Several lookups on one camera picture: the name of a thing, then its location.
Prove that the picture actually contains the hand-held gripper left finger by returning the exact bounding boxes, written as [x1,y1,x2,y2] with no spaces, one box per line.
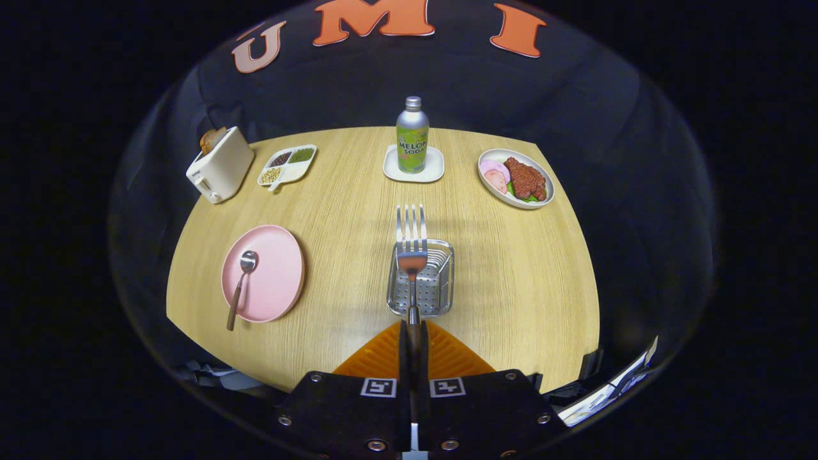
[272,319,413,460]

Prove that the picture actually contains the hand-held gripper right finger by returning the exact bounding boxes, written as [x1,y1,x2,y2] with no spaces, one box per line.
[419,319,569,460]

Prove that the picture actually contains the wooden handle metal fork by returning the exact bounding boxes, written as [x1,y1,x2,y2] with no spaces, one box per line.
[395,204,429,349]

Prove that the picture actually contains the wooden handle metal spoon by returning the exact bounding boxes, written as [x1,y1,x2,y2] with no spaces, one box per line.
[226,250,259,332]

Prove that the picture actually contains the pink round plate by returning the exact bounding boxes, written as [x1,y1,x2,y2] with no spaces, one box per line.
[221,224,306,323]

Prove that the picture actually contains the white paper sheets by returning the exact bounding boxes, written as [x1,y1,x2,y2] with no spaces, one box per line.
[559,335,659,427]

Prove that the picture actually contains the white square coaster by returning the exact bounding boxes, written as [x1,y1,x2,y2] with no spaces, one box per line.
[383,144,445,183]

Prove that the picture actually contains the pink ham slices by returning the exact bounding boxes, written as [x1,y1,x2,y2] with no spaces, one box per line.
[479,160,512,195]

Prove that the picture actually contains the brown fried meat piece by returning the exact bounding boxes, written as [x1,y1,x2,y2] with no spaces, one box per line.
[504,157,548,201]

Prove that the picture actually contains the green label soda bottle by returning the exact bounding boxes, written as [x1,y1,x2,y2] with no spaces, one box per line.
[396,96,430,174]

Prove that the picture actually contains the white oval food plate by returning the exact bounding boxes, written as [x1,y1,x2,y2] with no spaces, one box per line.
[477,148,555,210]

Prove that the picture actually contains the white divided snack dish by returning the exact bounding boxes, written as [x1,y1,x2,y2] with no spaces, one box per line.
[257,144,318,192]

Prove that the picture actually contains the cream white toaster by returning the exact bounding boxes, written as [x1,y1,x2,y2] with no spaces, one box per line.
[185,126,256,204]

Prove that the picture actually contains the brown toast slice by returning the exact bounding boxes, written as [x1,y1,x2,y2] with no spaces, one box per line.
[199,126,228,155]

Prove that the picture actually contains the metal wire cutlery basket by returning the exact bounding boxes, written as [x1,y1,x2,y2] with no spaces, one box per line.
[386,239,456,318]

